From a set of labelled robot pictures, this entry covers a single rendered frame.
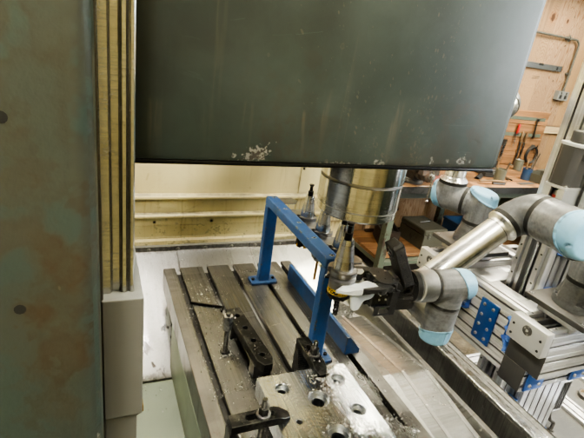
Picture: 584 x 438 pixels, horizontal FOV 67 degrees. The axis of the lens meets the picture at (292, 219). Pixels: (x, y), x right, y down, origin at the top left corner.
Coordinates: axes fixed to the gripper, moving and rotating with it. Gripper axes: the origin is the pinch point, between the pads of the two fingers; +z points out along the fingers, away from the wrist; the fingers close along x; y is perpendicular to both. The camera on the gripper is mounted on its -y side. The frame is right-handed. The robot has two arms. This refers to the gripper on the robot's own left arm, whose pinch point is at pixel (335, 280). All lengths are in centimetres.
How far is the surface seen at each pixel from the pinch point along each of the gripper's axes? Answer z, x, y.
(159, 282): 31, 83, 48
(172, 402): 28, 37, 65
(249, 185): -5, 101, 13
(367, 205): 1.0, -7.7, -19.9
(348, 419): -3.3, -11.4, 27.5
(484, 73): -12.8, -11.5, -44.7
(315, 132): 15.6, -13.9, -33.2
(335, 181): 6.0, -3.5, -22.8
